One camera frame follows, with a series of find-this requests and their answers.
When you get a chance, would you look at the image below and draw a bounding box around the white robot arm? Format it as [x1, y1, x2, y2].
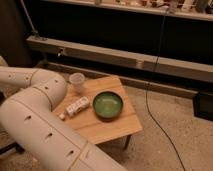
[0, 56, 127, 171]

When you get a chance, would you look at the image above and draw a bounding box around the green ceramic bowl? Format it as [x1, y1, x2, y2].
[92, 91, 123, 120]

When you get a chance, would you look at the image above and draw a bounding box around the translucent plastic cup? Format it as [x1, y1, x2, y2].
[69, 73, 85, 93]

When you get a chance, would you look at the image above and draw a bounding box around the small white cube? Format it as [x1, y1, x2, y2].
[59, 113, 65, 120]

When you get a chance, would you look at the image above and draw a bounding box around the long wooden beam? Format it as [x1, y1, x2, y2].
[26, 36, 213, 83]

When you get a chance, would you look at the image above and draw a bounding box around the black tripod foot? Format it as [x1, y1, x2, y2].
[0, 143, 25, 155]

